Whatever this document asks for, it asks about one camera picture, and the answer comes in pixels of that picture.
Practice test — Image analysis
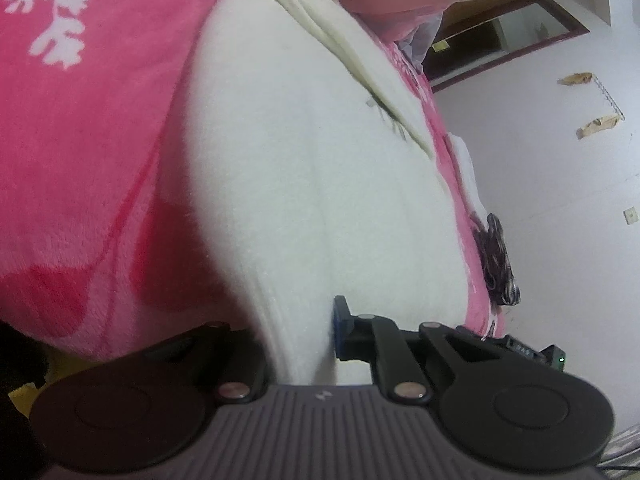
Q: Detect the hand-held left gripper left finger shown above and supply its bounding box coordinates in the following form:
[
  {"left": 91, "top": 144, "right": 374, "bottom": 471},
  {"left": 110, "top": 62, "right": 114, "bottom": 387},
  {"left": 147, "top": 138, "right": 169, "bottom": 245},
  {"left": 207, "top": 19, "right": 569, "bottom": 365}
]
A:
[{"left": 135, "top": 322, "right": 272, "bottom": 404}]

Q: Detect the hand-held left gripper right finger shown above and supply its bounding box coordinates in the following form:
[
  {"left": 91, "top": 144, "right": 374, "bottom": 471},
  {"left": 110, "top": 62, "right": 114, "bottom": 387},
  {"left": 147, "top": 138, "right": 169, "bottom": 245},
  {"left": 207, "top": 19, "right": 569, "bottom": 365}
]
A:
[{"left": 332, "top": 296, "right": 501, "bottom": 405}]

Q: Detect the white fleece sweater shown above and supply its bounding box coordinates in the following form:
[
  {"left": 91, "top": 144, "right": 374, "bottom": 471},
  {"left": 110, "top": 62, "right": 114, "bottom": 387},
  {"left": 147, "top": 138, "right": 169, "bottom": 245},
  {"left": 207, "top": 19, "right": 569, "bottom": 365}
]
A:
[{"left": 157, "top": 0, "right": 481, "bottom": 386}]

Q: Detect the dark plaid cloth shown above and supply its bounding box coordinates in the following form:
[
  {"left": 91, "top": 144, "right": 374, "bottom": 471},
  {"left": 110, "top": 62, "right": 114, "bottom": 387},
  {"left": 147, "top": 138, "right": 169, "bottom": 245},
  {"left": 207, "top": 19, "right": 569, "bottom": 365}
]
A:
[{"left": 472, "top": 212, "right": 521, "bottom": 306}]

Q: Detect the folded white cloth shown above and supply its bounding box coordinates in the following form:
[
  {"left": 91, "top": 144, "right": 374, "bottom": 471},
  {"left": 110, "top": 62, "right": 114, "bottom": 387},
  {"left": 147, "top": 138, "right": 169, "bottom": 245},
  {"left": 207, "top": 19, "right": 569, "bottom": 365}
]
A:
[{"left": 447, "top": 132, "right": 488, "bottom": 216}]

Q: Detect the pink floral bed blanket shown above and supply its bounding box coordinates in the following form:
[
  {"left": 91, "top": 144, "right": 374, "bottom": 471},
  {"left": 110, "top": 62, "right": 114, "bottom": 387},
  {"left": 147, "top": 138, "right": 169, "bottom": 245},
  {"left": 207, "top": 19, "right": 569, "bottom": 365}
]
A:
[{"left": 0, "top": 0, "right": 501, "bottom": 361}]

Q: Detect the dark door frame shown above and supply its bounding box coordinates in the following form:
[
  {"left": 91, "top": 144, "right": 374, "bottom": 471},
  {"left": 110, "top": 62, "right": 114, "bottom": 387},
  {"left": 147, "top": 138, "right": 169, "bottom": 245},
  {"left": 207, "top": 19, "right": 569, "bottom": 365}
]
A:
[{"left": 422, "top": 0, "right": 586, "bottom": 93}]

